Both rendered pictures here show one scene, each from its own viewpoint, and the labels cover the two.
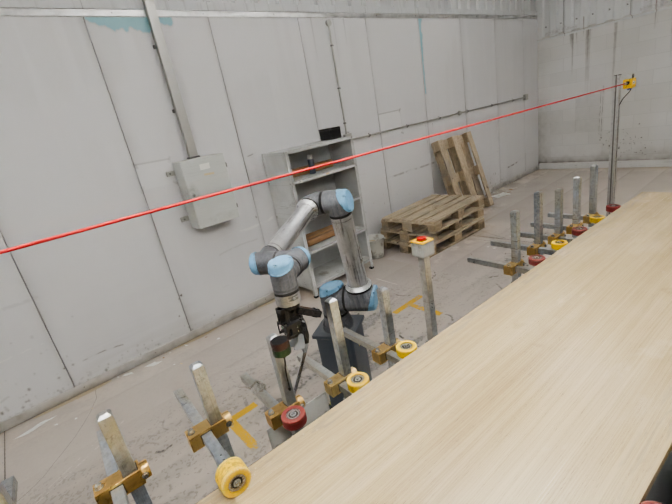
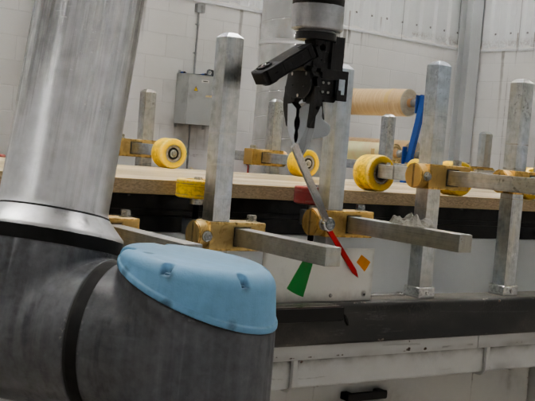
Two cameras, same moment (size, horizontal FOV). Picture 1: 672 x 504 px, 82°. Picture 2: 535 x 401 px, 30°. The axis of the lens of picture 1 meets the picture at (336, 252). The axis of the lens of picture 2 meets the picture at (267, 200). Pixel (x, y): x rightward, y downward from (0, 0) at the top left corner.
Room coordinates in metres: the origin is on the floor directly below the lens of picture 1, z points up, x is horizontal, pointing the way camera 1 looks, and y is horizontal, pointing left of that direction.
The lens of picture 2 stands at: (3.01, 0.11, 0.98)
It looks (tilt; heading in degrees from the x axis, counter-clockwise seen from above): 3 degrees down; 179
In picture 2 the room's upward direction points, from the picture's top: 5 degrees clockwise
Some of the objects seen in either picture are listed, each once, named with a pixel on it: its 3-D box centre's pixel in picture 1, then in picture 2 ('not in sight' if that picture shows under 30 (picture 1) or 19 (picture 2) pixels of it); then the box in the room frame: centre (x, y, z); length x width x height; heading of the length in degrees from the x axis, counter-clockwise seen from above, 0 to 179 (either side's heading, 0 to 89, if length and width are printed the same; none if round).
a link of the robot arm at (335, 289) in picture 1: (334, 297); (185, 343); (2.08, 0.06, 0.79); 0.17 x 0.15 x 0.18; 69
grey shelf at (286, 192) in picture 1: (321, 215); not in sight; (4.24, 0.08, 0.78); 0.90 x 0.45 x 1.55; 127
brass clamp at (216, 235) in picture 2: (342, 380); (225, 235); (1.27, 0.07, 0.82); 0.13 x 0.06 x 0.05; 124
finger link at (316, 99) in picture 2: not in sight; (310, 102); (1.30, 0.20, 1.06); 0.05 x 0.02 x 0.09; 34
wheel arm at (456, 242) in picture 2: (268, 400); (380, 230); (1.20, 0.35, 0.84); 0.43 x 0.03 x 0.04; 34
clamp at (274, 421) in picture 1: (286, 411); (337, 222); (1.13, 0.28, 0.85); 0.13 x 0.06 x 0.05; 124
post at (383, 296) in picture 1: (389, 338); not in sight; (1.42, -0.15, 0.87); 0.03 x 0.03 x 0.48; 34
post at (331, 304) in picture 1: (341, 354); (219, 172); (1.28, 0.05, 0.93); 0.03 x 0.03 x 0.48; 34
